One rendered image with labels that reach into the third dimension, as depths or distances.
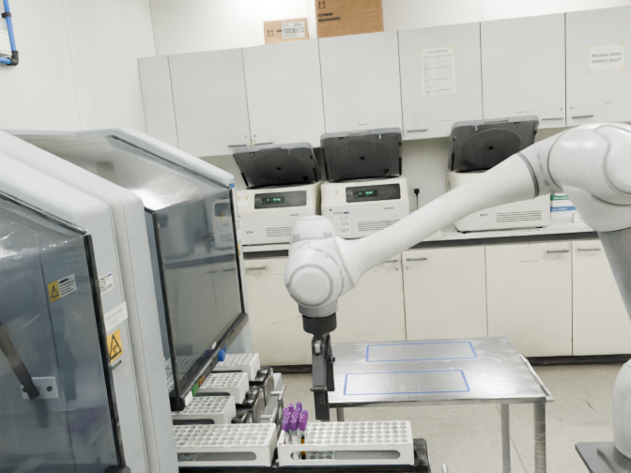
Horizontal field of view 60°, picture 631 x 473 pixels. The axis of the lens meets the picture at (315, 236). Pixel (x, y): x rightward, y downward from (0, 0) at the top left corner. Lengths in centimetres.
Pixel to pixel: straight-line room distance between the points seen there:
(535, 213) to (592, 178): 260
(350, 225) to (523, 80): 143
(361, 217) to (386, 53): 108
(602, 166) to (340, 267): 46
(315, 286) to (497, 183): 45
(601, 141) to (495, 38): 287
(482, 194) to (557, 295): 260
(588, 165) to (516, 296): 269
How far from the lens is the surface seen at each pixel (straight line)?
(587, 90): 396
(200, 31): 434
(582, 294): 378
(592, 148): 103
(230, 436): 136
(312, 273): 94
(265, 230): 356
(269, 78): 382
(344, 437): 131
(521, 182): 118
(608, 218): 107
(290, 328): 369
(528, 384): 166
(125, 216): 109
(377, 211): 347
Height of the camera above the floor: 151
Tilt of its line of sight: 9 degrees down
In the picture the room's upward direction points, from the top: 5 degrees counter-clockwise
